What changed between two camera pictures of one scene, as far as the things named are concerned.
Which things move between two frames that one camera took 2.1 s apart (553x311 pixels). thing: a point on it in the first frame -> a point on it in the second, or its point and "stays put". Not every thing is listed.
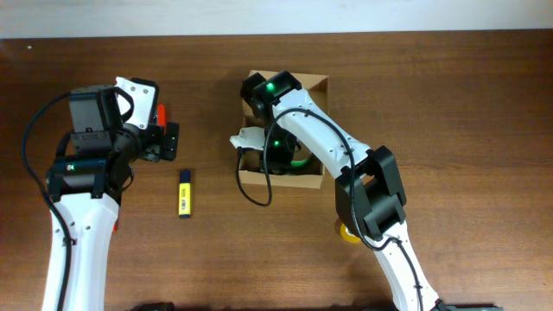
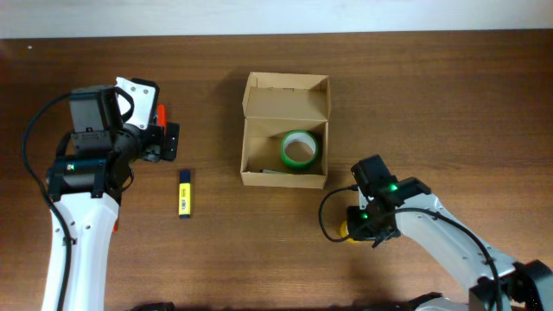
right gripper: [280, 161] -> [358, 232]
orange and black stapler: [162, 117] stays put
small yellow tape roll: [348, 236] stays put
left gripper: [154, 150] stays put
